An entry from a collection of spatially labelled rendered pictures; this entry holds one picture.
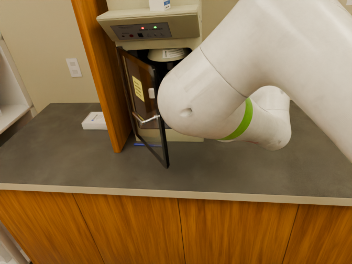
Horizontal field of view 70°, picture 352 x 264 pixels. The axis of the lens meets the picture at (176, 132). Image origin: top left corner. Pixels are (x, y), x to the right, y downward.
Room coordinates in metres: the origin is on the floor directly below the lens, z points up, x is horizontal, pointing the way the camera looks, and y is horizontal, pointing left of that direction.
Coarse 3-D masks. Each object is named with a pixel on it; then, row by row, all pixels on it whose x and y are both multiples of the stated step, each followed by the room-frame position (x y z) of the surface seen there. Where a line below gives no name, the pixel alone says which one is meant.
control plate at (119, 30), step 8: (136, 24) 0.87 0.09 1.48; (144, 24) 0.87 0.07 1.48; (152, 24) 0.86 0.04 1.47; (160, 24) 0.86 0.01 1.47; (120, 32) 0.91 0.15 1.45; (128, 32) 0.91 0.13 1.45; (136, 32) 0.90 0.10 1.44; (144, 32) 0.90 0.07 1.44; (152, 32) 0.90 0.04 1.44; (160, 32) 0.89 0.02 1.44; (168, 32) 0.89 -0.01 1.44
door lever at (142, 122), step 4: (132, 112) 0.78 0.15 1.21; (136, 112) 0.78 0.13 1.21; (136, 116) 0.75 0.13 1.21; (140, 116) 0.75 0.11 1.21; (152, 116) 0.74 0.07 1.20; (140, 120) 0.72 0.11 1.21; (144, 120) 0.72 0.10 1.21; (148, 120) 0.72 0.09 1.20; (152, 120) 0.73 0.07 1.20; (156, 120) 0.73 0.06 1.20; (140, 124) 0.72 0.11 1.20; (144, 124) 0.71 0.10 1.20
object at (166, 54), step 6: (168, 48) 0.98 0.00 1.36; (174, 48) 0.98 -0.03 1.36; (180, 48) 0.99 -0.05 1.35; (186, 48) 1.02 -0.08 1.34; (150, 54) 1.01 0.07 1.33; (156, 54) 0.99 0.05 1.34; (162, 54) 0.97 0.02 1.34; (168, 54) 0.97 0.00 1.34; (174, 54) 0.97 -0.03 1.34; (180, 54) 0.98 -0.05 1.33; (186, 54) 1.00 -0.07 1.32; (156, 60) 0.98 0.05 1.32; (162, 60) 0.96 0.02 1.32; (168, 60) 0.96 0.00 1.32; (174, 60) 0.96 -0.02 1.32
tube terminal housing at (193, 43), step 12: (108, 0) 0.98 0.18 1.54; (120, 0) 0.97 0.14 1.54; (132, 0) 0.97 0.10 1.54; (144, 0) 0.96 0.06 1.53; (180, 0) 0.93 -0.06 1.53; (192, 0) 0.93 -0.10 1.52; (132, 48) 0.97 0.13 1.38; (144, 48) 0.96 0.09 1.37; (156, 48) 0.95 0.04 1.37; (192, 48) 0.93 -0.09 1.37; (168, 132) 0.95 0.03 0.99
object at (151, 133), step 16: (128, 64) 0.88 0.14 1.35; (144, 64) 0.75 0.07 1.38; (128, 80) 0.91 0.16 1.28; (144, 80) 0.77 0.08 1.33; (128, 96) 0.95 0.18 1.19; (144, 96) 0.79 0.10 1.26; (144, 112) 0.82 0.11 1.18; (144, 128) 0.85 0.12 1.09; (160, 128) 0.71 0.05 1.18; (144, 144) 0.88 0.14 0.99; (160, 144) 0.72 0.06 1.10; (160, 160) 0.74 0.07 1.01
